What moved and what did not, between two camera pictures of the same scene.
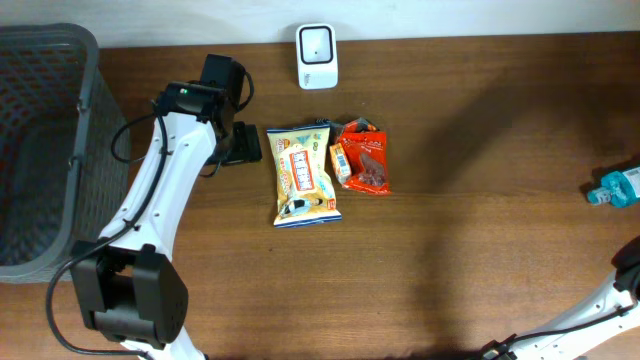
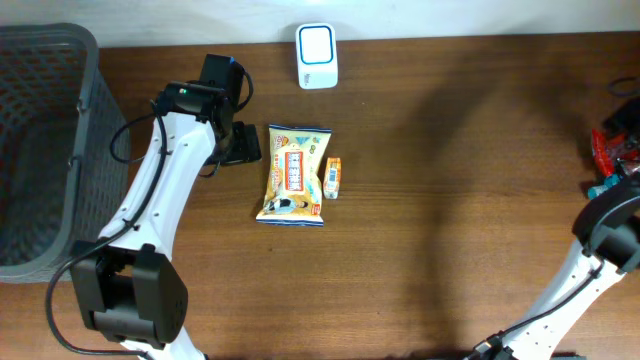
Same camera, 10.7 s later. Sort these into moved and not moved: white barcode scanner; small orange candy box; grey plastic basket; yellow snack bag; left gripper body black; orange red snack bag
Moved: yellow snack bag; small orange candy box; orange red snack bag
Not moved: left gripper body black; white barcode scanner; grey plastic basket
